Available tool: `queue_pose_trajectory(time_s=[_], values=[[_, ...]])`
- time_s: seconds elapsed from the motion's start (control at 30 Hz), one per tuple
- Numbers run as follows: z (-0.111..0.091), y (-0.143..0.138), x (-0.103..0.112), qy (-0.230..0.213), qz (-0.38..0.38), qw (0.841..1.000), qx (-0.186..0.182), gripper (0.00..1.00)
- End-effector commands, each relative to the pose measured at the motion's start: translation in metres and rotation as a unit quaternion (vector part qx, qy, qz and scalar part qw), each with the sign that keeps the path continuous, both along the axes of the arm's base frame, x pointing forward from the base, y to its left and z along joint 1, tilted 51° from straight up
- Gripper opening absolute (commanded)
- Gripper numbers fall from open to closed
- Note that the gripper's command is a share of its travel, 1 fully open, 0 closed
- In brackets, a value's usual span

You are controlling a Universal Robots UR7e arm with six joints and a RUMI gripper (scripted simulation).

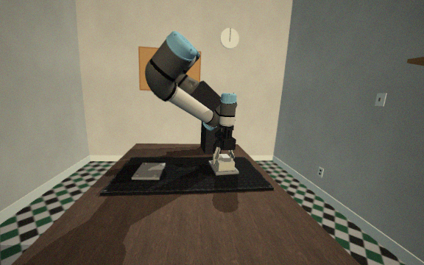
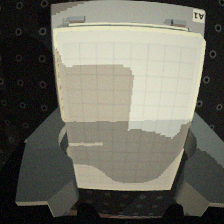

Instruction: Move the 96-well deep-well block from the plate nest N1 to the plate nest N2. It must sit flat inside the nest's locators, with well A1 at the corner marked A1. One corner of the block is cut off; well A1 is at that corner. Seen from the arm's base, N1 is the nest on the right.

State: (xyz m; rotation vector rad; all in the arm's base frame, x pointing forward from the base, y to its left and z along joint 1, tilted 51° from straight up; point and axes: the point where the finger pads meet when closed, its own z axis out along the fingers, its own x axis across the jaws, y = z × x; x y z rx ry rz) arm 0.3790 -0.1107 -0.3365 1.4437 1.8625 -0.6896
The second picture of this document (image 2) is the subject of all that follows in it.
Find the black flat base plate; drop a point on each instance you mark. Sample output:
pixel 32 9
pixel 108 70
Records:
pixel 28 93

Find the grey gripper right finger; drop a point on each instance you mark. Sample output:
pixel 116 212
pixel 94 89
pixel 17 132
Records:
pixel 200 189

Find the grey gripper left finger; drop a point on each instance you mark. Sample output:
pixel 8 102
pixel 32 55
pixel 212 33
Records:
pixel 38 180

